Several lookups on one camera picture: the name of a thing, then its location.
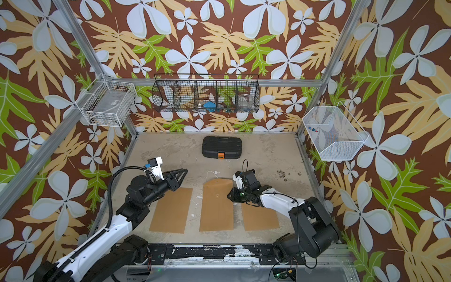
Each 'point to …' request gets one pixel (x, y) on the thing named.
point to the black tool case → (222, 147)
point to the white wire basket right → (334, 133)
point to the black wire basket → (215, 93)
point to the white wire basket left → (107, 103)
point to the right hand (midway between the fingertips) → (227, 195)
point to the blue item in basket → (210, 106)
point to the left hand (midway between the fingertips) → (186, 169)
